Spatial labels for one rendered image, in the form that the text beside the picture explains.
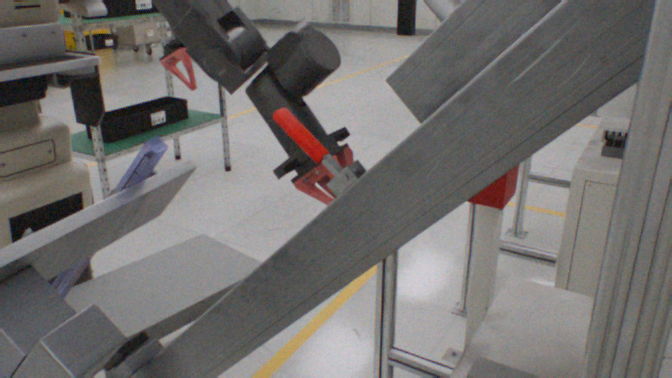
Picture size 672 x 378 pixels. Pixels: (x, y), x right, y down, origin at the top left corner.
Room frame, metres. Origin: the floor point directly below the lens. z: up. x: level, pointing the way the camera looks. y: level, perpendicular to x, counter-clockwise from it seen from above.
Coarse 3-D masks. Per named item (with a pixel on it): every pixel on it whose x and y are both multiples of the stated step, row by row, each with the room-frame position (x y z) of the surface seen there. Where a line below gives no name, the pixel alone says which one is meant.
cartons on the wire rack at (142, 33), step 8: (144, 24) 7.20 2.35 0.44; (152, 24) 7.32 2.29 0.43; (120, 32) 7.14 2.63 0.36; (128, 32) 7.08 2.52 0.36; (136, 32) 7.06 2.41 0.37; (144, 32) 7.18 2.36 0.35; (152, 32) 7.30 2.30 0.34; (120, 40) 7.15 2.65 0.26; (128, 40) 7.09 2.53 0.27; (136, 40) 7.05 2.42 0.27; (144, 40) 7.16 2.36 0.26; (152, 40) 7.29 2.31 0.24
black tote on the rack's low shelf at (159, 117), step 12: (168, 96) 3.31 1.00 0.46; (120, 108) 3.03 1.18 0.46; (132, 108) 3.10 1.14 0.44; (144, 108) 3.17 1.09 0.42; (156, 108) 3.03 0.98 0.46; (168, 108) 3.10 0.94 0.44; (180, 108) 3.18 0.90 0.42; (108, 120) 2.95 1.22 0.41; (120, 120) 2.82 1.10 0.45; (132, 120) 2.89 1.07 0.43; (144, 120) 2.95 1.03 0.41; (156, 120) 3.02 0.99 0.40; (168, 120) 3.10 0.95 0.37; (180, 120) 3.18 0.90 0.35; (108, 132) 2.75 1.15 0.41; (120, 132) 2.81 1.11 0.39; (132, 132) 2.88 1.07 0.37
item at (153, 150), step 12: (144, 144) 0.38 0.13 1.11; (156, 144) 0.38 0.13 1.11; (144, 156) 0.38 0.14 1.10; (156, 156) 0.38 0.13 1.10; (132, 168) 0.38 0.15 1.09; (144, 168) 0.38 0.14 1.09; (132, 180) 0.39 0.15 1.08; (84, 264) 0.42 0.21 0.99; (60, 276) 0.43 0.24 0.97; (72, 276) 0.42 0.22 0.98; (60, 288) 0.43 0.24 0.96; (0, 372) 0.48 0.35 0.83
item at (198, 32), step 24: (168, 0) 0.70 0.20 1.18; (192, 0) 0.68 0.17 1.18; (216, 0) 0.71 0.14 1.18; (168, 24) 0.70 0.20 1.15; (192, 24) 0.68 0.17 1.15; (216, 24) 0.68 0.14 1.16; (240, 24) 0.72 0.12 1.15; (192, 48) 0.69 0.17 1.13; (240, 48) 0.69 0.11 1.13; (264, 48) 0.74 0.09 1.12
